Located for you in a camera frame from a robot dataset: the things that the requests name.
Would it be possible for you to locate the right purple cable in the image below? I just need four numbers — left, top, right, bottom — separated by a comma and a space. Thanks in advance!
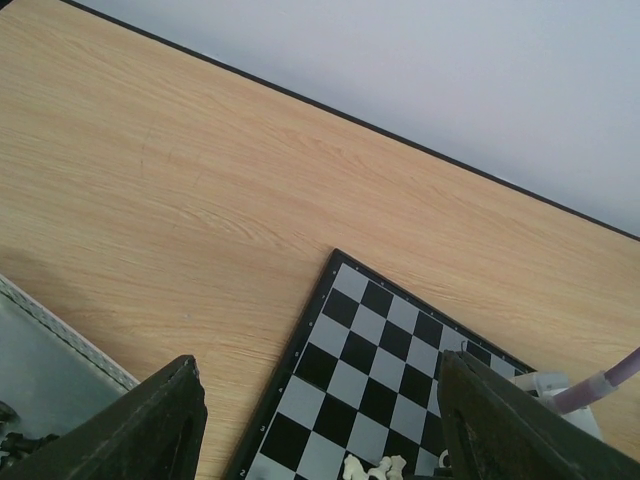
552, 344, 640, 414

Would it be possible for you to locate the black and grey chessboard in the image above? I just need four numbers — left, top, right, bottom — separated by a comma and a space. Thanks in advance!
225, 250, 529, 479

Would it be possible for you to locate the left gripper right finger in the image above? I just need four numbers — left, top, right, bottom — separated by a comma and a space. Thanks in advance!
438, 350, 639, 479

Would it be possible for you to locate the pile of black chess pieces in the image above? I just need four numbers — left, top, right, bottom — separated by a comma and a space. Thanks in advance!
1, 432, 60, 469

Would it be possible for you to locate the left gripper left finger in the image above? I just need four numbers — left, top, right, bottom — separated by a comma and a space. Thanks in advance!
1, 355, 207, 479

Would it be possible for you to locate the left metal tray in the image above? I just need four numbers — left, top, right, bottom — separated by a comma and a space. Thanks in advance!
1, 277, 139, 440

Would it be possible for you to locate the white chess piece cluster centre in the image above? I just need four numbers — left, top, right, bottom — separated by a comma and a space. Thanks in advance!
342, 454, 407, 480

